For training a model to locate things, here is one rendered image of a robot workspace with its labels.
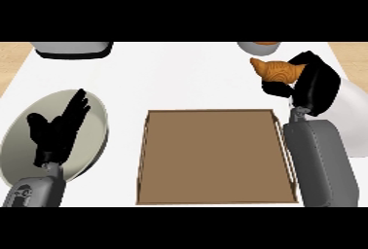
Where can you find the grey appliance with black base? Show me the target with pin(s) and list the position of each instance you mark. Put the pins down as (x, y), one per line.
(71, 50)

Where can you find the grey bowl with orange contents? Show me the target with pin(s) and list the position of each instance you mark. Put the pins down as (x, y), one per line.
(259, 47)

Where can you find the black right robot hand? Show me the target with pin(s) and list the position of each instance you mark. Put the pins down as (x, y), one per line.
(317, 87)

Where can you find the golden brown croissant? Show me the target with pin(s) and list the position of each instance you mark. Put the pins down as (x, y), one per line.
(277, 71)

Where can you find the brown wooden tray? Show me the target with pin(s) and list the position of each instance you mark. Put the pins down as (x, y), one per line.
(216, 157)

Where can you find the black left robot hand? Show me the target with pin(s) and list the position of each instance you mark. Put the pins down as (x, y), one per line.
(58, 136)

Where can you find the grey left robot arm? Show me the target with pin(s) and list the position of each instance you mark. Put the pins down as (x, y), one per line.
(36, 189)

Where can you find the pale grey-green plate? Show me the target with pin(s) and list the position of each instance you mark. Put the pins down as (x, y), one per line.
(29, 146)

